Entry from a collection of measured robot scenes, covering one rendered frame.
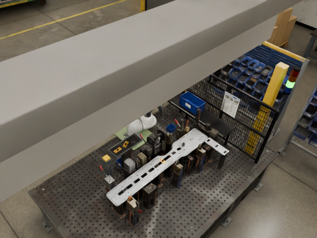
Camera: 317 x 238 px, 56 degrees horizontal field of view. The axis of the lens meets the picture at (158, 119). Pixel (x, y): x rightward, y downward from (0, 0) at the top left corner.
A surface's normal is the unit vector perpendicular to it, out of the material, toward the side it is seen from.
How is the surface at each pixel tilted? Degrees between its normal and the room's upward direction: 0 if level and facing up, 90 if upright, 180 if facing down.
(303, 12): 90
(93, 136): 90
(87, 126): 90
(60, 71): 0
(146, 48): 0
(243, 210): 0
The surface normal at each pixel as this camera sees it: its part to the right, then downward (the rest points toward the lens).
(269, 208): 0.06, -0.73
